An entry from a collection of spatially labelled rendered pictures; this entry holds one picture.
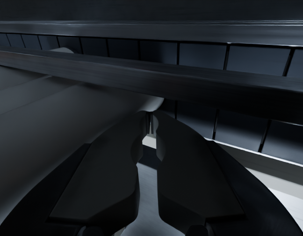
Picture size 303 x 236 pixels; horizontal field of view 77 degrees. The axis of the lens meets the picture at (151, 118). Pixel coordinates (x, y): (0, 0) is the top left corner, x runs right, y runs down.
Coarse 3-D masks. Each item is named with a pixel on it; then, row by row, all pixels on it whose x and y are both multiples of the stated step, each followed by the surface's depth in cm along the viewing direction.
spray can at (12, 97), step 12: (24, 84) 14; (36, 84) 14; (48, 84) 14; (60, 84) 15; (72, 84) 16; (0, 96) 12; (12, 96) 13; (24, 96) 13; (36, 96) 13; (0, 108) 12; (12, 108) 12
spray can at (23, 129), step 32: (64, 96) 11; (96, 96) 12; (128, 96) 13; (0, 128) 8; (32, 128) 9; (64, 128) 9; (96, 128) 11; (0, 160) 7; (32, 160) 8; (64, 160) 9; (0, 192) 7; (0, 224) 7
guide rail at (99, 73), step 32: (0, 64) 15; (32, 64) 12; (64, 64) 11; (96, 64) 9; (128, 64) 9; (160, 64) 9; (160, 96) 8; (192, 96) 8; (224, 96) 7; (256, 96) 6; (288, 96) 6
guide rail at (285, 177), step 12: (144, 144) 17; (240, 156) 14; (252, 156) 14; (264, 156) 14; (252, 168) 13; (264, 168) 13; (276, 168) 13; (288, 168) 13; (300, 168) 13; (264, 180) 13; (276, 180) 12; (288, 180) 12; (300, 180) 12; (288, 192) 12; (300, 192) 12
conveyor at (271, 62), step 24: (48, 48) 24; (96, 48) 20; (120, 48) 18; (144, 48) 17; (168, 48) 16; (192, 48) 15; (216, 48) 14; (240, 48) 13; (264, 48) 12; (288, 48) 12; (264, 72) 13; (288, 72) 12; (192, 120) 18; (216, 120) 17; (240, 120) 15; (264, 120) 14; (240, 144) 16; (264, 144) 15; (288, 144) 14
